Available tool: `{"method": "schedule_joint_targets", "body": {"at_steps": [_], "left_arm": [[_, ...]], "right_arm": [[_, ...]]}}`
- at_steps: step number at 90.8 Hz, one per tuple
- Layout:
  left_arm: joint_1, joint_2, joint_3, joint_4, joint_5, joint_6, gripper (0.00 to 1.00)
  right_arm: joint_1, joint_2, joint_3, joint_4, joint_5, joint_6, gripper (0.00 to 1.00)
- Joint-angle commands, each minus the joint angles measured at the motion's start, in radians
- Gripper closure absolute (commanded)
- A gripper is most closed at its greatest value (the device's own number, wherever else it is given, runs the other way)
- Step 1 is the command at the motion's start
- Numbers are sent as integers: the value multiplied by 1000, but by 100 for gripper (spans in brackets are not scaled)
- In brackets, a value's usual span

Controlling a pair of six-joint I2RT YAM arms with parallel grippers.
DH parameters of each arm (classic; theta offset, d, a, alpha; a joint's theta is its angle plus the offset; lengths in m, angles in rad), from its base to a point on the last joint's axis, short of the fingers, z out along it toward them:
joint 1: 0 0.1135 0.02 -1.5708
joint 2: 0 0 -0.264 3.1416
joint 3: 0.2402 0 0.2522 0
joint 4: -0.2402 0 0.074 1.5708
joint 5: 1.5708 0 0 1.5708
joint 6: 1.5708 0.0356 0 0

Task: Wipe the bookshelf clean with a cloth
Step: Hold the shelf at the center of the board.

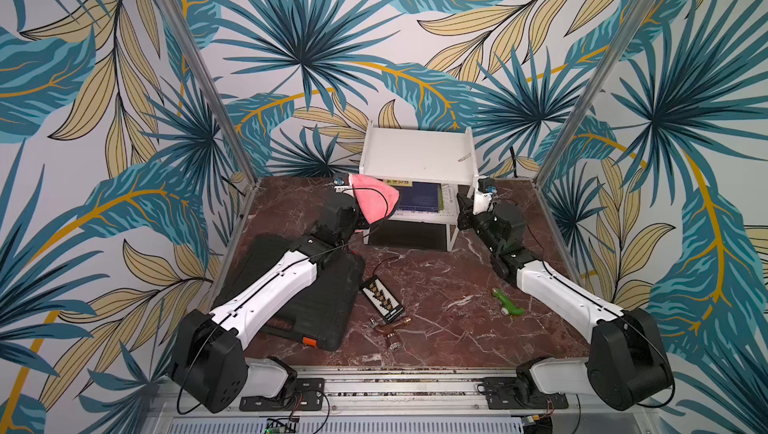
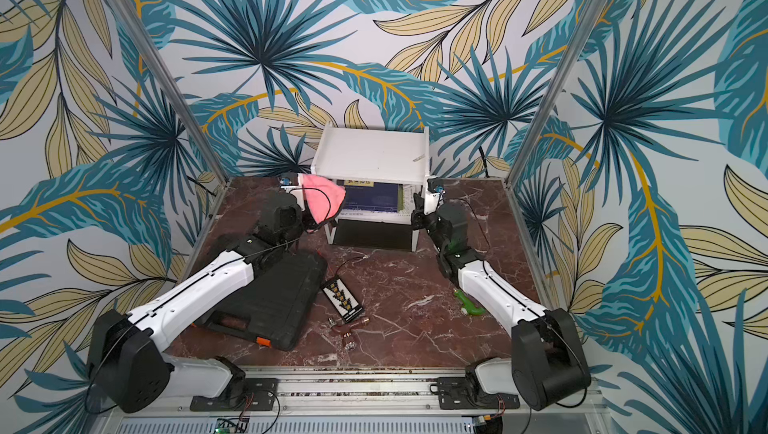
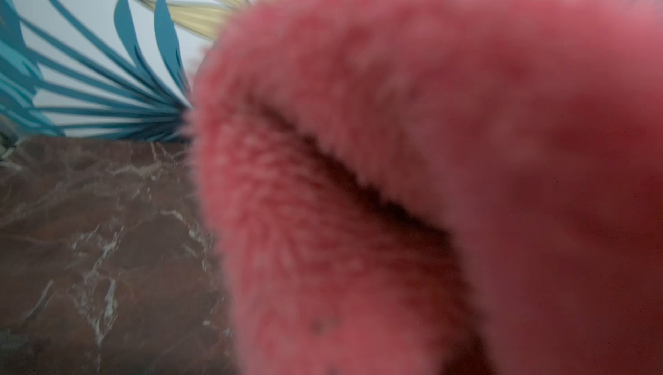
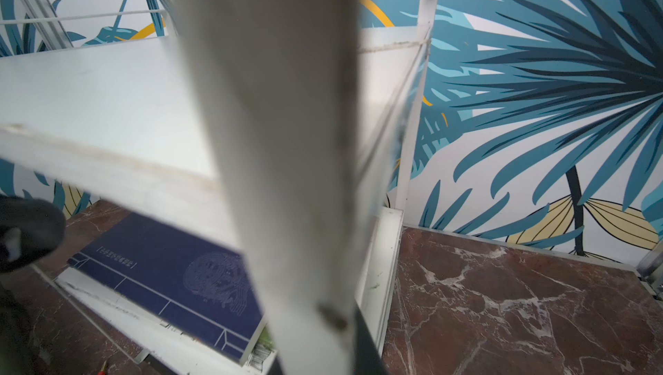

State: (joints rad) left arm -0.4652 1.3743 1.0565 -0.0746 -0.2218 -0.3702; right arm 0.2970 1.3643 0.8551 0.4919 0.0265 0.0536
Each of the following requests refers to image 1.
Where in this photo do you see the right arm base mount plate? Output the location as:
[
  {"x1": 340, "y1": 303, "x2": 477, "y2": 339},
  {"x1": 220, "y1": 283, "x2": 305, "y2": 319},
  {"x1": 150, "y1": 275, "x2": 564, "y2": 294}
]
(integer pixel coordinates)
[{"x1": 476, "y1": 377, "x2": 569, "y2": 413}]

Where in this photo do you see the aluminium front rail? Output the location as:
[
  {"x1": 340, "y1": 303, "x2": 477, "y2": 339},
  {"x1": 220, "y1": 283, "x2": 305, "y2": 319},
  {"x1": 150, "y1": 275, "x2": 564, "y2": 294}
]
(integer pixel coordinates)
[{"x1": 140, "y1": 367, "x2": 661, "y2": 434}]

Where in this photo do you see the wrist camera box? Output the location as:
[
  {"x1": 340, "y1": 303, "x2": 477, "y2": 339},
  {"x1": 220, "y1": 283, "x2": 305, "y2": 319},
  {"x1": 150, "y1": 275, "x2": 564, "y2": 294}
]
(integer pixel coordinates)
[
  {"x1": 333, "y1": 173, "x2": 353, "y2": 192},
  {"x1": 473, "y1": 177, "x2": 497, "y2": 215}
]

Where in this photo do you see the white two-tier bookshelf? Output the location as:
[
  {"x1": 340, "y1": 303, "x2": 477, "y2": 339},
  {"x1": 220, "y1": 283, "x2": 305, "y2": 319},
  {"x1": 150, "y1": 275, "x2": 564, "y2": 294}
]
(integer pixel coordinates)
[{"x1": 359, "y1": 124, "x2": 479, "y2": 252}]

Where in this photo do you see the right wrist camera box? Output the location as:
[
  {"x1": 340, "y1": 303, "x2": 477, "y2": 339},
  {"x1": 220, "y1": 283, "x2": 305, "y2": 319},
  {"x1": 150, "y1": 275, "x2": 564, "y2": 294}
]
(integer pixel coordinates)
[{"x1": 473, "y1": 177, "x2": 497, "y2": 215}]

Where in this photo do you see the pink fluffy cloth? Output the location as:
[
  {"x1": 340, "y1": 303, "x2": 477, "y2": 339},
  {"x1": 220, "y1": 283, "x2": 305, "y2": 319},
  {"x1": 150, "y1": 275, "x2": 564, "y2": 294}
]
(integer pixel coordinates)
[{"x1": 349, "y1": 174, "x2": 400, "y2": 224}]

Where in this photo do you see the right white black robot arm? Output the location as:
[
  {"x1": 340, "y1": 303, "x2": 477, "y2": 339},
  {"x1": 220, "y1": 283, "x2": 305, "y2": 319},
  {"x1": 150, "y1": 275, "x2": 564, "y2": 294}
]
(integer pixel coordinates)
[{"x1": 457, "y1": 192, "x2": 676, "y2": 411}]

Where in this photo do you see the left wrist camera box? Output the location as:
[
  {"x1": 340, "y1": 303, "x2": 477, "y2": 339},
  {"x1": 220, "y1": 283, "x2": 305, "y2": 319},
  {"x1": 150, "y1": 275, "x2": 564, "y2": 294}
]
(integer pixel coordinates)
[{"x1": 333, "y1": 173, "x2": 353, "y2": 192}]

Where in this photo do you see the aluminium corner post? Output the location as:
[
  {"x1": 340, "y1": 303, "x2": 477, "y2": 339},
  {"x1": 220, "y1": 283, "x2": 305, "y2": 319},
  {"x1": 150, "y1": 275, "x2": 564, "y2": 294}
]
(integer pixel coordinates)
[
  {"x1": 533, "y1": 0, "x2": 655, "y2": 192},
  {"x1": 155, "y1": 0, "x2": 258, "y2": 189}
]

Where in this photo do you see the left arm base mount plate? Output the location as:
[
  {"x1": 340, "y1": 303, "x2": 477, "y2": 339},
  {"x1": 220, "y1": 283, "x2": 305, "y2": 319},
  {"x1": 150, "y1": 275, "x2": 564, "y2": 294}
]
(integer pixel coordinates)
[{"x1": 238, "y1": 377, "x2": 327, "y2": 412}]

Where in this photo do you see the left aluminium corner post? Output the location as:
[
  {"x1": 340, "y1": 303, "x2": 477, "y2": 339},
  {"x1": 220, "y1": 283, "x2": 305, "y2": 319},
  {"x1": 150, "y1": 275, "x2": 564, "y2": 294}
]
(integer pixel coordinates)
[{"x1": 155, "y1": 0, "x2": 258, "y2": 189}]

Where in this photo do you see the black screwdriver bit holder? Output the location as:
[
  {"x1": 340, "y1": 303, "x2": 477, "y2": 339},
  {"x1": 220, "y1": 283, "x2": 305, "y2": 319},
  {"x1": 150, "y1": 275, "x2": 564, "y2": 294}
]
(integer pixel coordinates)
[{"x1": 360, "y1": 276, "x2": 405, "y2": 323}]

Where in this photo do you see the black plastic tool case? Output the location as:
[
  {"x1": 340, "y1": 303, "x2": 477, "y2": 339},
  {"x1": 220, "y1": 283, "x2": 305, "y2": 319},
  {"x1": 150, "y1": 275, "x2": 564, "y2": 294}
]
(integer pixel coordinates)
[{"x1": 213, "y1": 234, "x2": 365, "y2": 352}]

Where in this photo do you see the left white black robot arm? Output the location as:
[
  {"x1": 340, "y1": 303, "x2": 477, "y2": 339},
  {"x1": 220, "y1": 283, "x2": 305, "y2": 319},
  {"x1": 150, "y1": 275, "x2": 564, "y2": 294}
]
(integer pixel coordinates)
[{"x1": 168, "y1": 192, "x2": 361, "y2": 413}]

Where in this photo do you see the dark blue book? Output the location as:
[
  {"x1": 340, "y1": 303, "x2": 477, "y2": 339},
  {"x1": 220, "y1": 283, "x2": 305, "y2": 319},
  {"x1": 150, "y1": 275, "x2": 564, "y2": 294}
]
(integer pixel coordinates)
[{"x1": 395, "y1": 181, "x2": 442, "y2": 213}]

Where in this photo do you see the red-brown small tool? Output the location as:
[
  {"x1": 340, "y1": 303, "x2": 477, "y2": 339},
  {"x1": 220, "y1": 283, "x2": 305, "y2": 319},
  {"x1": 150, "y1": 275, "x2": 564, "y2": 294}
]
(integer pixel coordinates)
[{"x1": 370, "y1": 316, "x2": 411, "y2": 351}]

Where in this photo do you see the right aluminium corner post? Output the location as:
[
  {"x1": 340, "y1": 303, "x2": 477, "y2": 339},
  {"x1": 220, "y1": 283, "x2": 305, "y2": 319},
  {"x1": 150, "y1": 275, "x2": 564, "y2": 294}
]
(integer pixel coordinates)
[{"x1": 533, "y1": 0, "x2": 655, "y2": 192}]

